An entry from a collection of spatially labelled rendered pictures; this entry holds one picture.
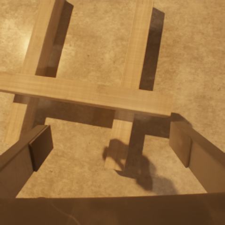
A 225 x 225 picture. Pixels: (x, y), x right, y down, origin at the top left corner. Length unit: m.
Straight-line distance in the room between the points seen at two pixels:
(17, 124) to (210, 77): 1.13
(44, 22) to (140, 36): 0.60
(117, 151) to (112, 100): 0.26
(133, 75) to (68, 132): 0.50
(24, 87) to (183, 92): 0.86
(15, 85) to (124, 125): 0.60
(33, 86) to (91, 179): 0.59
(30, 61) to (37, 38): 0.15
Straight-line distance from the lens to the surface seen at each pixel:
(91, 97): 0.75
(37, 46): 1.10
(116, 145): 0.81
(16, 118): 1.04
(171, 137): 0.17
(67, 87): 0.80
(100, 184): 0.97
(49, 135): 0.17
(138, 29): 0.98
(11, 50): 1.34
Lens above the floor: 0.91
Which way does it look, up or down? 80 degrees down
